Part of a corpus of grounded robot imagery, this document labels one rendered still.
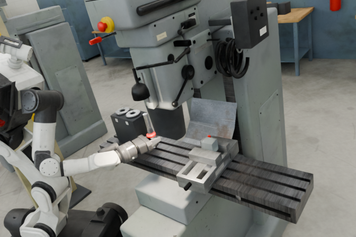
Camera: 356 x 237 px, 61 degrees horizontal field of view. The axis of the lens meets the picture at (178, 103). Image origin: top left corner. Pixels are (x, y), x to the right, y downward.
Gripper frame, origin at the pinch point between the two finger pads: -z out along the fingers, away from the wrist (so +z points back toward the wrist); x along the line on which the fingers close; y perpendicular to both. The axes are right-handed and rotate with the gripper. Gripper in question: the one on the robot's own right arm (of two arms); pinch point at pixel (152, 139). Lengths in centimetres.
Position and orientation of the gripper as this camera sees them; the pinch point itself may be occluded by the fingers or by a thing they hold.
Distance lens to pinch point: 151.9
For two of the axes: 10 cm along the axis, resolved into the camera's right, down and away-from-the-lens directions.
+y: 2.0, 8.9, 4.1
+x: -5.4, -2.5, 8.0
